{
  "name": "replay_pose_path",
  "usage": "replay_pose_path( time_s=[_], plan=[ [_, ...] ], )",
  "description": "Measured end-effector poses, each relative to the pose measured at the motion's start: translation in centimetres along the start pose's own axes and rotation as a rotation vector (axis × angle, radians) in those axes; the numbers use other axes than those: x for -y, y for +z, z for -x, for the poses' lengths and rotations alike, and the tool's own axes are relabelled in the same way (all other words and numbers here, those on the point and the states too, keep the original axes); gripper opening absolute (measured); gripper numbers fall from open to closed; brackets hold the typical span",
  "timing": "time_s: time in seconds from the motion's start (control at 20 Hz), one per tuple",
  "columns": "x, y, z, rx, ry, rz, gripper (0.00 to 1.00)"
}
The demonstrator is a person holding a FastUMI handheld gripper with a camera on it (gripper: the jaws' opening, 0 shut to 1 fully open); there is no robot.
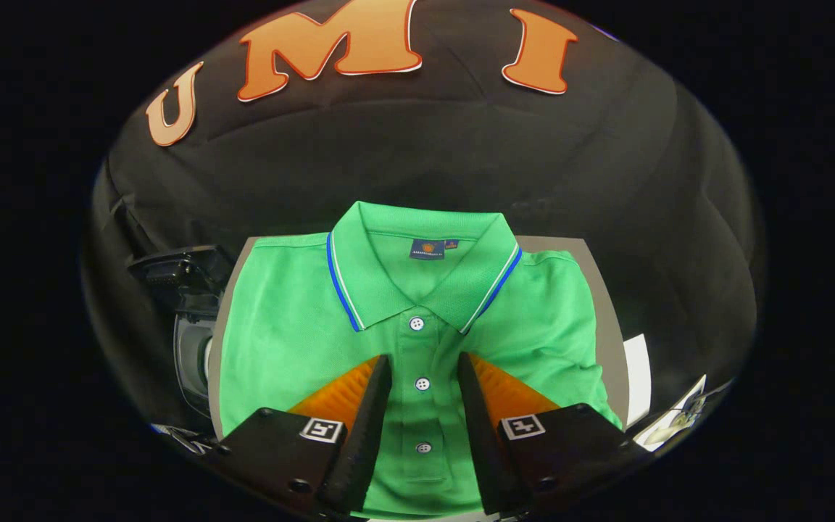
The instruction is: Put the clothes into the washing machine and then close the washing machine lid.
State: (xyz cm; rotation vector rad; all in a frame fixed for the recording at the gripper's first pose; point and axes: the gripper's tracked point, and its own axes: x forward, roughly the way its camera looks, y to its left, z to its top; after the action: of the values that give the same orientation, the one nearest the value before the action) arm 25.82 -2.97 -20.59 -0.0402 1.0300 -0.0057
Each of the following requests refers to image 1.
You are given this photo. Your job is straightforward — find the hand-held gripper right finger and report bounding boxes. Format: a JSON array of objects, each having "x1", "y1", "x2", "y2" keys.
[{"x1": 457, "y1": 352, "x2": 652, "y2": 519}]

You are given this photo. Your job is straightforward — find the white printed sheet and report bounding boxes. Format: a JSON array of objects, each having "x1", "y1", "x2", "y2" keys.
[{"x1": 633, "y1": 373, "x2": 710, "y2": 452}]

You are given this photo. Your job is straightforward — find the dark transparent washing machine lid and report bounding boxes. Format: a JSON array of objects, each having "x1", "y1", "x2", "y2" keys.
[{"x1": 128, "y1": 245, "x2": 237, "y2": 320}]

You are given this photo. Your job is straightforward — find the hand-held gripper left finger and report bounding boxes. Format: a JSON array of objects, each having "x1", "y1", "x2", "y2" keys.
[{"x1": 215, "y1": 354, "x2": 394, "y2": 521}]

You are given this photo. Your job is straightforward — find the green polo shirt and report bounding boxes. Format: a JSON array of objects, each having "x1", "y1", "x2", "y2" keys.
[{"x1": 218, "y1": 201, "x2": 623, "y2": 519}]

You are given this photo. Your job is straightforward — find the white panel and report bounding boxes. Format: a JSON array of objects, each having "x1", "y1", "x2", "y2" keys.
[{"x1": 623, "y1": 333, "x2": 652, "y2": 427}]

